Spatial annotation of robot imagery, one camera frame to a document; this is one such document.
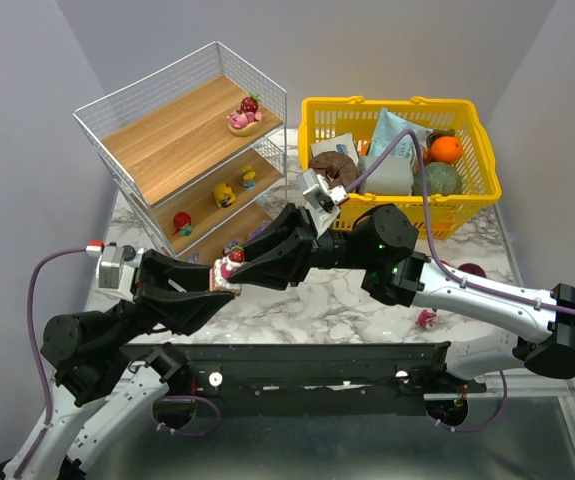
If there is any yellow blue minion toy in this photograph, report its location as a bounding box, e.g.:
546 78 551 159
241 165 256 190

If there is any red strawberry toy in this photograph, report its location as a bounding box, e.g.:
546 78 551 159
172 211 193 237

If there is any small purple bunny toy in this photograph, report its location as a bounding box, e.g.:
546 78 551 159
222 239 243 256

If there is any yellow duck toy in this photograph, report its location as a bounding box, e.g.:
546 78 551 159
214 183 236 208

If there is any pink strawberry cake toy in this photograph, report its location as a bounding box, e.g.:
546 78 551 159
227 93 263 137

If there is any pink red figure toy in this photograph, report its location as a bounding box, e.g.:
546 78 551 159
415 309 437 330

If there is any purple pink toy figure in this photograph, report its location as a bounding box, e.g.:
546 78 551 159
246 220 271 242

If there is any purple bunny toy pink base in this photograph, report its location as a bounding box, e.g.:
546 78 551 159
185 252 200 264

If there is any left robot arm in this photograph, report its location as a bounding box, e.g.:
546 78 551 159
0 242 235 479

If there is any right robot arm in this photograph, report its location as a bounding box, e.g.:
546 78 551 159
230 204 575 380

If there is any brown chocolate donut cake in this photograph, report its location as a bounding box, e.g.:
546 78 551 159
309 151 358 188

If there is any white tissue packet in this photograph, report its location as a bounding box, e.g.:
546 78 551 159
311 133 359 163

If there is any yellow plastic shopping basket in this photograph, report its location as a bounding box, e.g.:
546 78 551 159
298 96 502 239

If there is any light blue snack bag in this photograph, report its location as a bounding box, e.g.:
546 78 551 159
369 107 432 161

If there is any green melon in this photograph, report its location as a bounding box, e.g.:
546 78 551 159
425 162 463 196

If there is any orange fruit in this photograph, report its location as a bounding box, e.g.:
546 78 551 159
429 136 463 165

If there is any purple red onion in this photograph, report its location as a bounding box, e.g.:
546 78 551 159
457 263 487 278

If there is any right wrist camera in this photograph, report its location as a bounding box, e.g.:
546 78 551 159
298 169 349 238

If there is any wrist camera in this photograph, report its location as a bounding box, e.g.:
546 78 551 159
85 241 144 301
298 169 349 238

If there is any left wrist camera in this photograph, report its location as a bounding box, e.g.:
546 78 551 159
85 241 144 301

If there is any white wire wooden shelf rack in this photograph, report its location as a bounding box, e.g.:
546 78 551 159
74 41 288 263

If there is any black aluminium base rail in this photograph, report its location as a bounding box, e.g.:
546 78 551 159
74 342 575 419

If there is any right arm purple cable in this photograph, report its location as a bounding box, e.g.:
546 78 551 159
344 127 575 434

